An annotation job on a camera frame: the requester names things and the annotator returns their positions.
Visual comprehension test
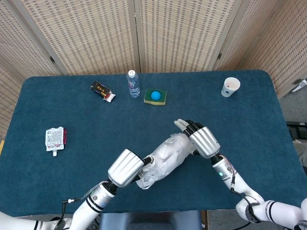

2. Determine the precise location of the white floral paper cup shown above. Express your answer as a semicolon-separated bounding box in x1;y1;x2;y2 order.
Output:
221;77;241;98

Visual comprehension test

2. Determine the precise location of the white red spout pouch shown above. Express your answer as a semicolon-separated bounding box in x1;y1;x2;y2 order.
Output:
45;126;68;157

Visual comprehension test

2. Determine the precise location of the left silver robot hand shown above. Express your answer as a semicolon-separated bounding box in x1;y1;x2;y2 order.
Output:
107;149;156;188

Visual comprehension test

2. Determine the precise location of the blue felt tablecloth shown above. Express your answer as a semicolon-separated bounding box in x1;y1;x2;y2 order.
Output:
0;69;292;216

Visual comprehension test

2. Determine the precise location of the black equipment bar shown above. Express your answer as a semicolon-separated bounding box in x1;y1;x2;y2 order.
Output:
286;121;307;140

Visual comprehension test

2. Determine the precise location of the clear plastic water bottle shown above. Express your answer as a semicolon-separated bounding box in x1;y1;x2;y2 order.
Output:
126;69;141;98

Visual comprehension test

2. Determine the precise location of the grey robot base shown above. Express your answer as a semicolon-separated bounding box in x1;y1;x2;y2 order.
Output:
98;210;202;230

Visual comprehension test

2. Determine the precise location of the woven folding screen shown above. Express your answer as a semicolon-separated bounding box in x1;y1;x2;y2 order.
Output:
0;0;307;142

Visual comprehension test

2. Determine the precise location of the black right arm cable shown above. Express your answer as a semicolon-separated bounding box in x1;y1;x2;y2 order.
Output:
229;171;262;224

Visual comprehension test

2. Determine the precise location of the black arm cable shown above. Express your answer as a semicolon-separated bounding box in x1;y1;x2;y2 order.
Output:
229;171;262;224
56;197;83;227

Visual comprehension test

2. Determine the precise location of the green yellow sponge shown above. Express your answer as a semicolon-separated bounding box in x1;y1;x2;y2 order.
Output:
143;88;167;106

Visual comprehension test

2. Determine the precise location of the white garment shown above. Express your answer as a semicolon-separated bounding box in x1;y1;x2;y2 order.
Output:
136;136;192;189

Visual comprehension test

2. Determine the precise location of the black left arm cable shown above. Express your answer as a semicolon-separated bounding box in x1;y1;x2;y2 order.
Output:
56;197;83;227

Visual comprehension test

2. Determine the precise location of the black snack packet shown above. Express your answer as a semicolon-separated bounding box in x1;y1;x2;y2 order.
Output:
90;80;116;104

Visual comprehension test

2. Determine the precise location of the translucent white plastic bag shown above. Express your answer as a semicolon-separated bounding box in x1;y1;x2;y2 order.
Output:
135;133;195;190

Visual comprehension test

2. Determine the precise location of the silver metal bracket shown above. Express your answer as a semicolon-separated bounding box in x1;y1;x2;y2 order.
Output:
291;78;307;93

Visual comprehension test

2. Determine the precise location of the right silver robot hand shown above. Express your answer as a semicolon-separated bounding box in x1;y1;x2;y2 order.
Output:
174;118;221;159

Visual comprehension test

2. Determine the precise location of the grey beige fabric bundle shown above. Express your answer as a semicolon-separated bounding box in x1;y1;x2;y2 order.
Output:
292;138;307;166

